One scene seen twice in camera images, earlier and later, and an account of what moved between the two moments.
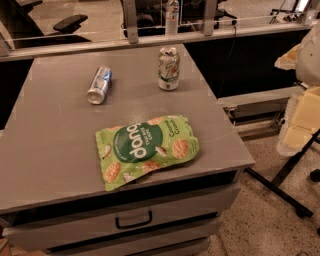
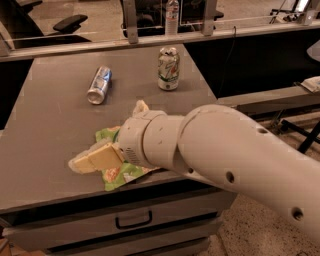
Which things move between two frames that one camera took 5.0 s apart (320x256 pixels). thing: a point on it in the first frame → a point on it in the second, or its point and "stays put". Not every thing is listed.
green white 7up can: [169, 66] stays put
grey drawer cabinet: [50, 197] stays put
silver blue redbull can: [100, 85] stays put
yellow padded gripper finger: [288, 60] → [130, 135]
